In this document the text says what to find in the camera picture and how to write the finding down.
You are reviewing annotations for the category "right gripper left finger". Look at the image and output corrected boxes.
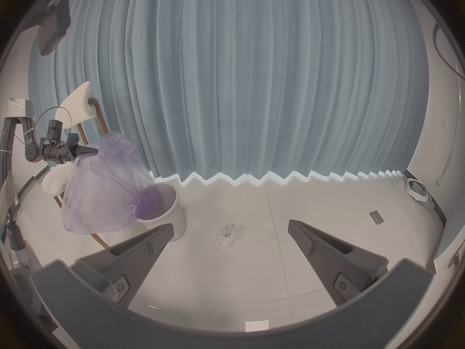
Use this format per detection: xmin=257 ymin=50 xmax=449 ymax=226
xmin=71 ymin=223 xmax=174 ymax=308

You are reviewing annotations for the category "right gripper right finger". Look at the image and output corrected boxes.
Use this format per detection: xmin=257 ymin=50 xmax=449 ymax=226
xmin=288 ymin=220 xmax=388 ymax=307

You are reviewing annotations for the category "purple plastic bag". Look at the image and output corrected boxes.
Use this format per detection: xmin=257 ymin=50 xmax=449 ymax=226
xmin=61 ymin=132 xmax=158 ymax=235

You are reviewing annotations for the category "white trash bin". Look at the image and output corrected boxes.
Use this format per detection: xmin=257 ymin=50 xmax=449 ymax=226
xmin=139 ymin=182 xmax=187 ymax=242

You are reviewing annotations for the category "white cushioned wooden chair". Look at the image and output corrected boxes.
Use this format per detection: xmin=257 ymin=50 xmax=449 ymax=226
xmin=42 ymin=81 xmax=110 ymax=249

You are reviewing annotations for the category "clear crumpled wrapper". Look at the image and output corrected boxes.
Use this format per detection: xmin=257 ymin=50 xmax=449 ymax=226
xmin=217 ymin=223 xmax=239 ymax=248

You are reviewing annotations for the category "white oval bowl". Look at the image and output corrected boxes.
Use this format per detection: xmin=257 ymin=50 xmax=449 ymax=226
xmin=406 ymin=177 xmax=430 ymax=200

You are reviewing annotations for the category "blue-green curtain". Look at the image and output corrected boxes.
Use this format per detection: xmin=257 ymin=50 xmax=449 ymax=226
xmin=28 ymin=0 xmax=431 ymax=187

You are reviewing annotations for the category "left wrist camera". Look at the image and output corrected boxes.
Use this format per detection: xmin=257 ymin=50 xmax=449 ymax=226
xmin=46 ymin=119 xmax=64 ymax=142

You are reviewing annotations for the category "black cable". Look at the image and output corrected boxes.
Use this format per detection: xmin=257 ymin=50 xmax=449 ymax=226
xmin=33 ymin=106 xmax=74 ymax=134

